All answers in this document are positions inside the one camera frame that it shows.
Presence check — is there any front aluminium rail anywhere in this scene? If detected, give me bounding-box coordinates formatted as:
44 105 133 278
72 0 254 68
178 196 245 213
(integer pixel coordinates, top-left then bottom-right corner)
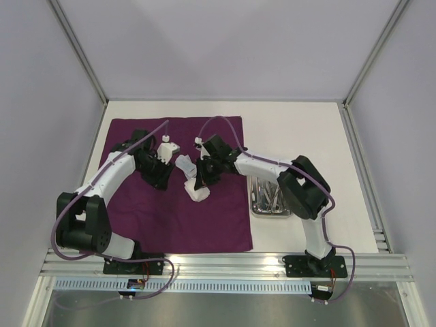
40 250 414 282

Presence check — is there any slotted cable duct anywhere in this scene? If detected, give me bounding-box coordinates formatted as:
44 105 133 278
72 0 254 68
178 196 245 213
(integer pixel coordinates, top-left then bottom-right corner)
54 277 311 294

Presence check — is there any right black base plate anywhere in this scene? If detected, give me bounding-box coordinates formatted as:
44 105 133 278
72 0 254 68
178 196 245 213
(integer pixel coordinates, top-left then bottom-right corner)
282 255 348 278

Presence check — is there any right aluminium side rail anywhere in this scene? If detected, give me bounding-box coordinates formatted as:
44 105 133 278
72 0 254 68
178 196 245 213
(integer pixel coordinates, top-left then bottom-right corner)
338 103 393 254

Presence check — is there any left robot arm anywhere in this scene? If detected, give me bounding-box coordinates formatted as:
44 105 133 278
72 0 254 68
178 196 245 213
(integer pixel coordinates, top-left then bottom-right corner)
51 129 180 273

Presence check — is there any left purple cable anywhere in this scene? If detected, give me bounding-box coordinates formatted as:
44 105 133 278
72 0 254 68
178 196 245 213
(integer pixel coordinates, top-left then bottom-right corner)
50 119 171 262

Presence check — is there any purple cloth mat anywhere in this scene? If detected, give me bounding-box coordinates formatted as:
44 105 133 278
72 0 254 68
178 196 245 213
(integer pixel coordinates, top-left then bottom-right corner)
99 117 253 254

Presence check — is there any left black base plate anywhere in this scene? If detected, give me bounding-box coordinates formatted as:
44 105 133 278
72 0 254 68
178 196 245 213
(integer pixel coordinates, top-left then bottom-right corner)
103 253 165 276

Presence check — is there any blister packet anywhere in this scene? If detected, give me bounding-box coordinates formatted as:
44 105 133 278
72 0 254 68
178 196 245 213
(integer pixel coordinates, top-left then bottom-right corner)
175 155 197 178

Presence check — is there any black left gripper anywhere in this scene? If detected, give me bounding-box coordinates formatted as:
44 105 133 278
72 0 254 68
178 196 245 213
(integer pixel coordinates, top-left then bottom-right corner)
137 152 174 191

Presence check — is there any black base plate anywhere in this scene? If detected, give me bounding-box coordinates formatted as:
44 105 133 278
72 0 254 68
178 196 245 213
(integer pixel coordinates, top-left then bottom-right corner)
103 253 165 276
282 255 348 278

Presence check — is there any stainless steel tray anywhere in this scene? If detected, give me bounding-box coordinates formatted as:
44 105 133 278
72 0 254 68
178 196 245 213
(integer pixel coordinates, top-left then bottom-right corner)
249 177 292 219

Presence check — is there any aluminium frame post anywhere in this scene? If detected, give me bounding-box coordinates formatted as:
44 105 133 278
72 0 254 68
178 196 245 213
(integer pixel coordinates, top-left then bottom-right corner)
342 0 411 108
46 0 108 108

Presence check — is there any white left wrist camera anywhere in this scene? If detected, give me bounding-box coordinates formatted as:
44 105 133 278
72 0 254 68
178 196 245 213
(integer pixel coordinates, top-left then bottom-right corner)
157 135 180 164

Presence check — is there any gauze pad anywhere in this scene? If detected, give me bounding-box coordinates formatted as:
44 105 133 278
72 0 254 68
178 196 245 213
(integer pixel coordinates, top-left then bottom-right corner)
184 179 210 202

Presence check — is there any purple cable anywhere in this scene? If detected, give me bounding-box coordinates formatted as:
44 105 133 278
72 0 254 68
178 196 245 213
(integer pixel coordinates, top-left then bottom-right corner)
50 119 171 262
194 116 357 305

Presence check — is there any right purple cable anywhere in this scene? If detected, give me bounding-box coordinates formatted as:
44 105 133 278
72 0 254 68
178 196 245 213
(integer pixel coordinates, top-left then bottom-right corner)
194 116 357 305

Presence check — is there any right aluminium frame post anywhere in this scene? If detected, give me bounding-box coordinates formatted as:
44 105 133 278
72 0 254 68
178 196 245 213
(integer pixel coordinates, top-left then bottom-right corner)
342 0 411 108

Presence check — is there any left aluminium frame post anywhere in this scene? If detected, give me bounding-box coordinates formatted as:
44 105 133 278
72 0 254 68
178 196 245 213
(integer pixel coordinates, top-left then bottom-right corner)
46 0 108 108

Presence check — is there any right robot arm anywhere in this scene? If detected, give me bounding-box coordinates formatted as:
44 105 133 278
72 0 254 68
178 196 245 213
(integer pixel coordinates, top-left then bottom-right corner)
189 134 336 276

